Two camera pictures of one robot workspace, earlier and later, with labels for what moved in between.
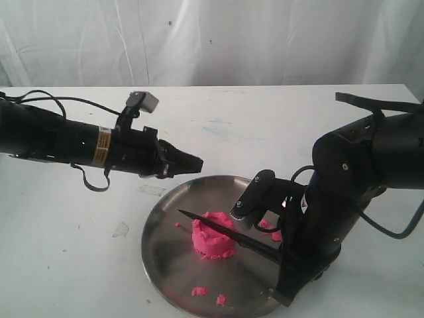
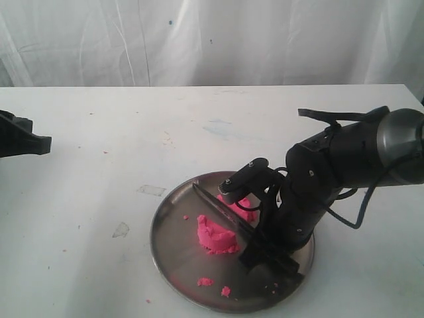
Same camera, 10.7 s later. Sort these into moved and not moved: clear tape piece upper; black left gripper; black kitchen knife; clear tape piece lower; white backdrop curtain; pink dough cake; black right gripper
Moved: pink dough cake; black right gripper; black kitchen knife; black left gripper
Not moved: clear tape piece upper; white backdrop curtain; clear tape piece lower
